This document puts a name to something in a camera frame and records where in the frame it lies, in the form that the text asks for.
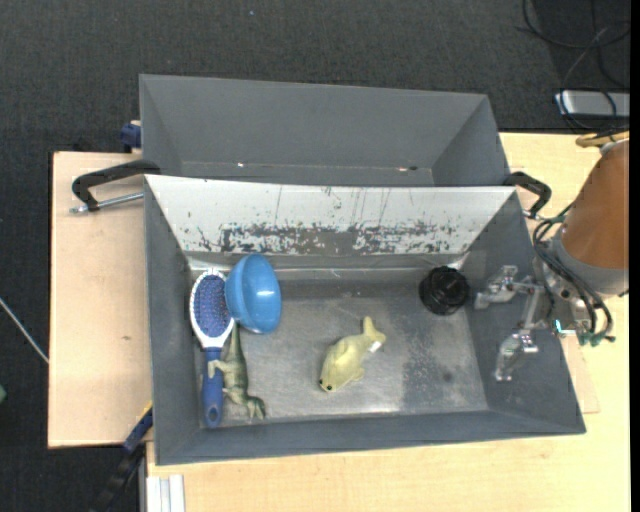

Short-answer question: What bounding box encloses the black round cap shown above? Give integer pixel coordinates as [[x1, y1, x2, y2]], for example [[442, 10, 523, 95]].
[[417, 265, 472, 317]]

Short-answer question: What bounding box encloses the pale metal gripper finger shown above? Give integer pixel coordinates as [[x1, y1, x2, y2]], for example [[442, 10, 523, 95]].
[[494, 332, 541, 383], [473, 265, 519, 311]]

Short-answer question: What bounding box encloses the yellow toy fish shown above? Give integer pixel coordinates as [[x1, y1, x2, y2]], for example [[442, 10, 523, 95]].
[[317, 315, 388, 394]]

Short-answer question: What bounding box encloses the blue bowl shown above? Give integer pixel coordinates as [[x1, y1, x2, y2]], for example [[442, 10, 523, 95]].
[[224, 252, 284, 335]]

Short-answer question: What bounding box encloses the green toy dinosaur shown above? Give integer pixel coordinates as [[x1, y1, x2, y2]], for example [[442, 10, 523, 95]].
[[206, 327, 267, 421]]

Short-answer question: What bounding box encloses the grey metal bin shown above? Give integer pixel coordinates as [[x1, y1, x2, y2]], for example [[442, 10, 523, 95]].
[[138, 73, 587, 467]]

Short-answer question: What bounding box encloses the blue and white hairbrush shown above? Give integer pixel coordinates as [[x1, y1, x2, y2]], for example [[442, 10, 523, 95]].
[[188, 269, 237, 430]]

